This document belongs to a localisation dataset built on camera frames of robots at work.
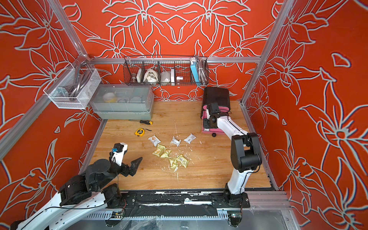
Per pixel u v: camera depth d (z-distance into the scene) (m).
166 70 0.96
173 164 0.84
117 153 0.56
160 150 0.90
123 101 1.00
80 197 0.46
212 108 0.74
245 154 0.48
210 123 0.82
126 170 0.58
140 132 0.98
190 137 0.96
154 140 0.95
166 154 0.87
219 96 1.18
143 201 0.74
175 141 0.93
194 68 0.83
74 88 0.78
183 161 0.85
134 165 0.59
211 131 0.95
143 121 1.05
